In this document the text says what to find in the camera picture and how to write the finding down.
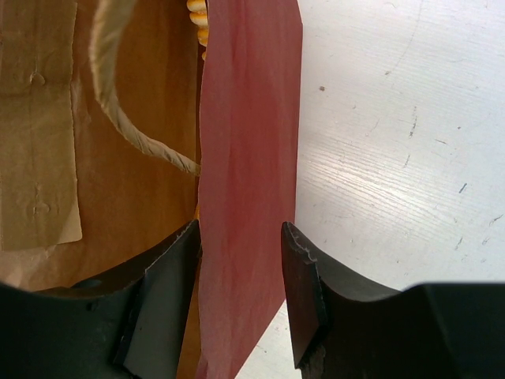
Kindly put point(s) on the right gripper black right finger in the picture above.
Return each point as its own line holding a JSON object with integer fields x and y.
{"x": 344, "y": 325}

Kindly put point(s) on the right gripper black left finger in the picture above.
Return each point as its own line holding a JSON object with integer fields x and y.
{"x": 126, "y": 322}

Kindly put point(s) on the red paper bag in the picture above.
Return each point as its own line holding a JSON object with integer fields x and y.
{"x": 115, "y": 133}

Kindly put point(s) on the long ridged bread loaf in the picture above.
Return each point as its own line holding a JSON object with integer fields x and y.
{"x": 198, "y": 14}

